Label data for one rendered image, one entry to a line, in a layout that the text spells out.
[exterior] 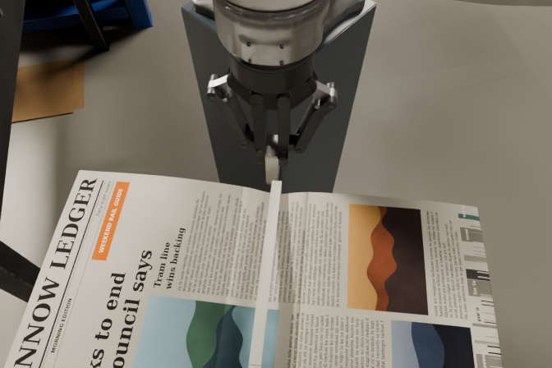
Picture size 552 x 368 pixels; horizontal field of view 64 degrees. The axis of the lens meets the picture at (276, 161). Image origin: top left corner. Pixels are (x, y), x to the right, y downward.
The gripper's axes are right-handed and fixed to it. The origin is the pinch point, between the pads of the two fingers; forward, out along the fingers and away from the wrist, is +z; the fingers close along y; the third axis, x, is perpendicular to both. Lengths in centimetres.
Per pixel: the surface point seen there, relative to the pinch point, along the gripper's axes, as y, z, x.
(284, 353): 3.3, -9.7, -22.9
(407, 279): 12.7, -10.1, -16.4
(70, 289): -14.4, -10.0, -19.9
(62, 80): -99, 96, 89
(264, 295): 1.4, -11.1, -19.1
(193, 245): -5.3, -9.8, -15.1
